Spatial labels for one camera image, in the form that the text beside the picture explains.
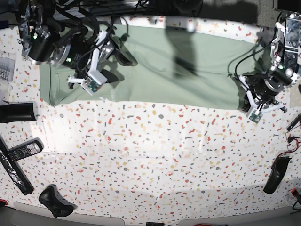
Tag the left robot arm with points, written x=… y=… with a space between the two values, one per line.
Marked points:
x=284 y=70

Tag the long black bar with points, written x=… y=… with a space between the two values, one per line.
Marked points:
x=14 y=171

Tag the small red clip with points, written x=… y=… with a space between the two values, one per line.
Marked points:
x=294 y=192

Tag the black game controller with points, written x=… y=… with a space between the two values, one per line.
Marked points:
x=55 y=203

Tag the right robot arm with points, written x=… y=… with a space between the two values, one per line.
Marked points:
x=69 y=36

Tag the black cylindrical handle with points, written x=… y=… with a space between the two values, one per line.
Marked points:
x=17 y=112

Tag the terrazzo patterned table cloth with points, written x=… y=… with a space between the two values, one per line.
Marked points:
x=145 y=161

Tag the clear plastic parts box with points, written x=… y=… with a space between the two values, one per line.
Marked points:
x=6 y=69

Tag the black TV remote control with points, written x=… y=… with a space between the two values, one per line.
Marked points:
x=26 y=149

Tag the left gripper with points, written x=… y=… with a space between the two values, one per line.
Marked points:
x=261 y=91

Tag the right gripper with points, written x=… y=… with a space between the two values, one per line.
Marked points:
x=99 y=51

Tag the green T-shirt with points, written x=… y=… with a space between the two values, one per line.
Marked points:
x=174 y=67

